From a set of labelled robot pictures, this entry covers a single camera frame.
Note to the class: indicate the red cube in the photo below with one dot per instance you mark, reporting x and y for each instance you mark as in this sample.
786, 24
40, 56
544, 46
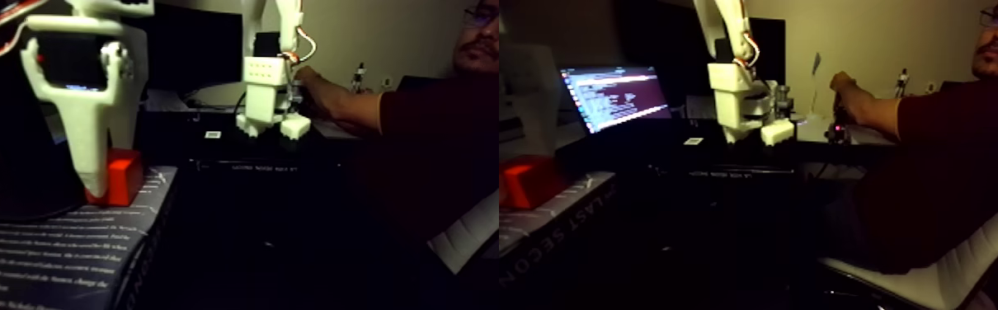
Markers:
127, 173

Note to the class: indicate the dark leader arm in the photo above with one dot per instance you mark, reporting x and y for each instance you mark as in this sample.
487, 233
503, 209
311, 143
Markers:
837, 128

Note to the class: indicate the person's hand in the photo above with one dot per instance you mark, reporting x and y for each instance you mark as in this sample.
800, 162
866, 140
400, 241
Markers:
844, 88

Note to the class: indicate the small white label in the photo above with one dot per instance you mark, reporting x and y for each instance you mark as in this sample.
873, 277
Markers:
212, 134

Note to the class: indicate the black wide monitor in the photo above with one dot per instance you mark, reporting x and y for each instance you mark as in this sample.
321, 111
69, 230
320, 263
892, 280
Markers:
196, 52

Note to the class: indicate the black book with white text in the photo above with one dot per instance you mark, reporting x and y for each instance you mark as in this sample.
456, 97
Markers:
31, 251

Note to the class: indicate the open laptop with lit screen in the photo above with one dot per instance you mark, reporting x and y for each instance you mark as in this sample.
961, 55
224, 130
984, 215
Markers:
616, 95

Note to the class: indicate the small figurine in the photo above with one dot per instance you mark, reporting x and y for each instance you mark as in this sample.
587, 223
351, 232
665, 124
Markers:
902, 84

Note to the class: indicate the white chair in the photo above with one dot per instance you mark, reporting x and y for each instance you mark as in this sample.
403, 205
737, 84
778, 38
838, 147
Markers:
941, 281

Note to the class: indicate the person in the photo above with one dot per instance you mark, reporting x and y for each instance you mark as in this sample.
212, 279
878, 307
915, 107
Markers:
975, 147

